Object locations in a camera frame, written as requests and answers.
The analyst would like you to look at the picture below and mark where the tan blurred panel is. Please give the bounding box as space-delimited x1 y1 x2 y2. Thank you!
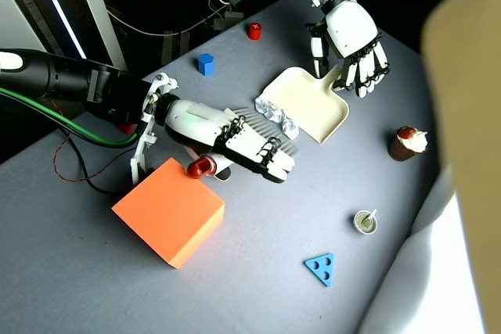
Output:
420 0 501 334

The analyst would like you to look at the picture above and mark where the grey plug box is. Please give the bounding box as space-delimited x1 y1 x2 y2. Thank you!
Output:
213 11 244 32

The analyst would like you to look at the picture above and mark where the small white cup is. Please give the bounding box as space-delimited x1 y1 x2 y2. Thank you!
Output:
353 210 379 235

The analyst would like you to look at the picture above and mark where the cream plastic dustpan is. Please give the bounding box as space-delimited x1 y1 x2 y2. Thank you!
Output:
261 66 350 145

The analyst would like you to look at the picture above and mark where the blue triangle block with holes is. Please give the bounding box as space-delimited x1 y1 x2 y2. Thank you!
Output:
303 253 336 288

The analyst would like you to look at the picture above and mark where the large orange block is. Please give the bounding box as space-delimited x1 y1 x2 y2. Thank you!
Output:
111 156 226 271

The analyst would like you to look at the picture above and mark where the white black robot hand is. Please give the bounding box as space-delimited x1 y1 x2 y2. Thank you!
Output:
163 98 296 185
306 0 392 99

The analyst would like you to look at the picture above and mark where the blue hexagonal block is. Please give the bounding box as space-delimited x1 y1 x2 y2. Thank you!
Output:
196 52 217 77

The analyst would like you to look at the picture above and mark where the toy cupcake with cherry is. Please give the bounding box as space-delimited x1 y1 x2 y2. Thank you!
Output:
387 125 430 163

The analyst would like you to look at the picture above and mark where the white frame post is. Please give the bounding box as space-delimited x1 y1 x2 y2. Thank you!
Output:
29 0 128 71

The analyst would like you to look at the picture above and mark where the grey tablecloth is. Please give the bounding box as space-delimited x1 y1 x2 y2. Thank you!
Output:
0 0 459 334

